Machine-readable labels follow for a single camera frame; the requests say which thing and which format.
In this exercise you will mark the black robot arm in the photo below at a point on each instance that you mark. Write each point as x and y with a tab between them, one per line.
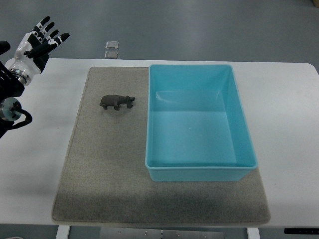
12	85

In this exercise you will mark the lower floor socket plate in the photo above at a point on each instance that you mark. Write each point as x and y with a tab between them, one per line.
111	54

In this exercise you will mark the brown toy hippo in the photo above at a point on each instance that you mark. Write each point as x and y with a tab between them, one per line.
115	101

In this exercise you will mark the metal table base plate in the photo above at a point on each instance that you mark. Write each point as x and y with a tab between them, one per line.
130	233

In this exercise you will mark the grey felt mat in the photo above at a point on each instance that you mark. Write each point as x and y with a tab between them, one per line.
105	180

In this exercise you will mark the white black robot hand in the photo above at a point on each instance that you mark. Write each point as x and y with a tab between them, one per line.
33	51

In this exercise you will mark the blue plastic box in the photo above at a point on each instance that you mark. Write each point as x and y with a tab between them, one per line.
196	128

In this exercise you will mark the black label under table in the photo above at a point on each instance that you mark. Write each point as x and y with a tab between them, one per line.
301	231

